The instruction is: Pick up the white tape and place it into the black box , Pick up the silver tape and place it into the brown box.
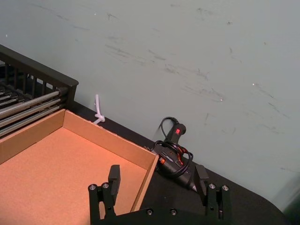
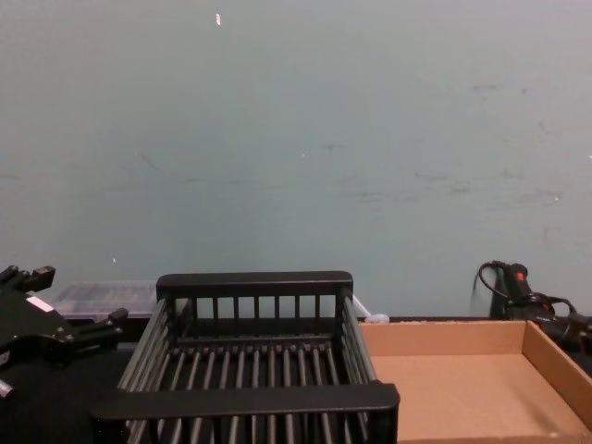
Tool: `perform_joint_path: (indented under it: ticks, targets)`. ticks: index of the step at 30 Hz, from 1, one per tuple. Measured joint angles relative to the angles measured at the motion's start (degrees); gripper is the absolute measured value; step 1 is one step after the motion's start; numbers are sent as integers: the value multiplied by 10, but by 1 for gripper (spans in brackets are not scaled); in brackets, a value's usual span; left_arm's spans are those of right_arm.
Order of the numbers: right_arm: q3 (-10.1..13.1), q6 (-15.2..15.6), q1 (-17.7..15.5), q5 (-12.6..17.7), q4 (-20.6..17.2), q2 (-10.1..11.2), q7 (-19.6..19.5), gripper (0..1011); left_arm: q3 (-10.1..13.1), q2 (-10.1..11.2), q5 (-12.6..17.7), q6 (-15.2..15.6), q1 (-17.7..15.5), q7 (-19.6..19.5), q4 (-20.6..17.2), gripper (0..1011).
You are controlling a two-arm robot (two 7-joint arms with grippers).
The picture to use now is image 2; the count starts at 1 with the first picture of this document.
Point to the black rack with steel bars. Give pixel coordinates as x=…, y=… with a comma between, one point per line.
x=250, y=370

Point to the clear plastic case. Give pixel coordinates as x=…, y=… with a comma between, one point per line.
x=106, y=296

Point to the shallow brown cardboard tray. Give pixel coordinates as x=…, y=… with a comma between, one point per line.
x=462, y=393

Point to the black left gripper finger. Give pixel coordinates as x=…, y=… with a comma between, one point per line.
x=37, y=276
x=99, y=326

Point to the small white plastic piece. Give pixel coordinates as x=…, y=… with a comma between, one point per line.
x=378, y=318

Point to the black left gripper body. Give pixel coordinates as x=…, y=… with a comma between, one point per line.
x=32, y=326

